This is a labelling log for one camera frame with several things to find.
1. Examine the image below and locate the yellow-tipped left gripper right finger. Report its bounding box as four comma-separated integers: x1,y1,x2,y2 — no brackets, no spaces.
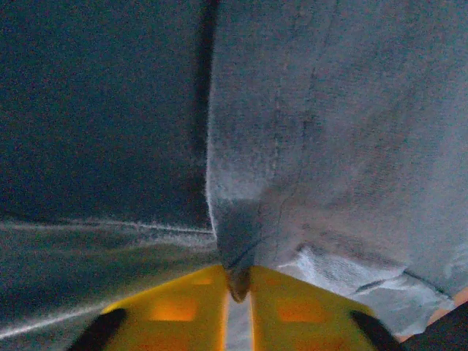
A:
249,265,403,351

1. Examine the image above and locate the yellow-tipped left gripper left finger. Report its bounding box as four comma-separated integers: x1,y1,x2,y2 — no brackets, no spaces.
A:
69,265,230,351

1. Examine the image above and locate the blue-grey t-shirt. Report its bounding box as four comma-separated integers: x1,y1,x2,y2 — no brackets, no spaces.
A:
0,0,468,351

